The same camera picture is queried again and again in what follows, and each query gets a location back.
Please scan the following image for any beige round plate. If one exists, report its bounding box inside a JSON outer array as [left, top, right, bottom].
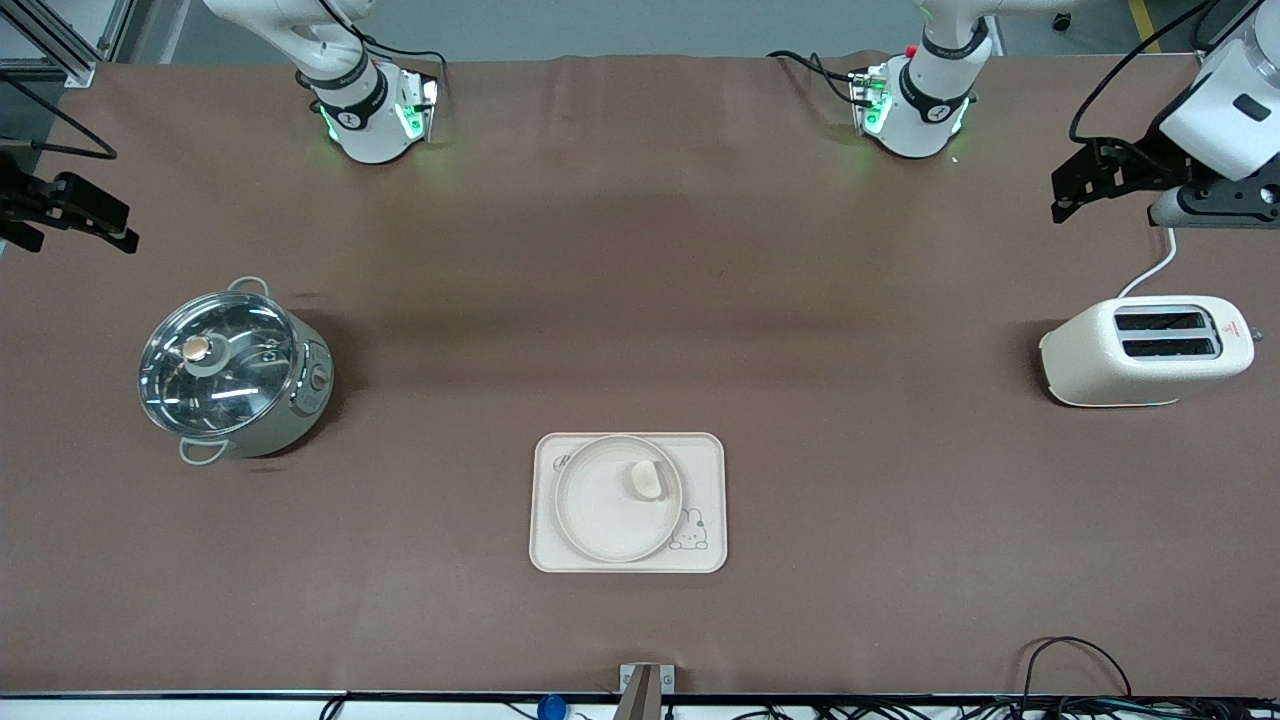
[[554, 435, 686, 564]]

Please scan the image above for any cream white toaster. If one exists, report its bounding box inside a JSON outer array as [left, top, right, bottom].
[[1038, 294, 1257, 409]]

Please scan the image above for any glass pot lid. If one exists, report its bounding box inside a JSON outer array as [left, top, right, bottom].
[[138, 291, 302, 440]]

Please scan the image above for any steel pot with glass lid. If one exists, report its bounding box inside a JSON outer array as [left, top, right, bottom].
[[138, 276, 335, 467]]

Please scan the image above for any beige rabbit print tray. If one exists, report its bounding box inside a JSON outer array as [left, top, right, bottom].
[[529, 431, 728, 575]]

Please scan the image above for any white toaster power cable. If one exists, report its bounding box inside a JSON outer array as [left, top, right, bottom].
[[1116, 227, 1180, 301]]

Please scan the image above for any aluminium frame profile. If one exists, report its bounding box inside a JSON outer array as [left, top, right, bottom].
[[0, 0, 138, 89]]

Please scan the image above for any black left arm base cable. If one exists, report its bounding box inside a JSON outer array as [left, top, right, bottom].
[[766, 49, 863, 107]]

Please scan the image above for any black arm base cable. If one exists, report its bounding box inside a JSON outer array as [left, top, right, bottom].
[[318, 0, 449, 105], [766, 49, 863, 107]]

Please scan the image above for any black right arm base cable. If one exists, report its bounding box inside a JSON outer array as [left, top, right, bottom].
[[318, 0, 449, 105]]

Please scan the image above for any black looped cable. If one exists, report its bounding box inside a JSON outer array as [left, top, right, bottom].
[[1018, 636, 1134, 703]]

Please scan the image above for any grey metal camera bracket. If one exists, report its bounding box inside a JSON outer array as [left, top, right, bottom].
[[618, 662, 677, 720]]

